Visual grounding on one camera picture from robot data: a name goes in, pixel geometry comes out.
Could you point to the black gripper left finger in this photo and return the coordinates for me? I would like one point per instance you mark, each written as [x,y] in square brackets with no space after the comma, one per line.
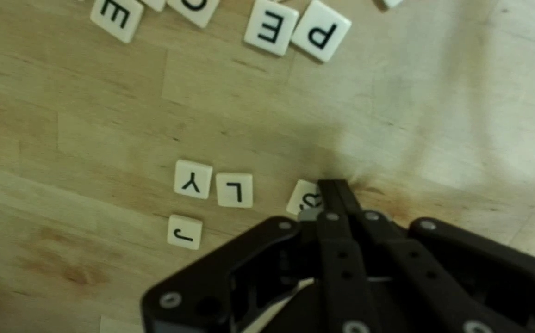
[330,194]

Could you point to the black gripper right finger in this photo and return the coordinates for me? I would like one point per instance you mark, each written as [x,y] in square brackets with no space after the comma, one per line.
[348,202]

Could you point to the white letter tile L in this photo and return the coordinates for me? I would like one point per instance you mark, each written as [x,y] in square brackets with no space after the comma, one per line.
[233,189]

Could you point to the white letter tile Y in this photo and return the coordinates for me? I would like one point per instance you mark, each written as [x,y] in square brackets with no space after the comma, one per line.
[193,180]

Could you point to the white letter tile J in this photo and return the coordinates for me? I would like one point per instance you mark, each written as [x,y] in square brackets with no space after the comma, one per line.
[183,231]

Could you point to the white letter tile P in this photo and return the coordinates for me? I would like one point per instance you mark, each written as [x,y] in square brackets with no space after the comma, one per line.
[320,30]

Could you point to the white letter tile e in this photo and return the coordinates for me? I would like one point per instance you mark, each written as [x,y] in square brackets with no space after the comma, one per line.
[117,17]
[270,26]

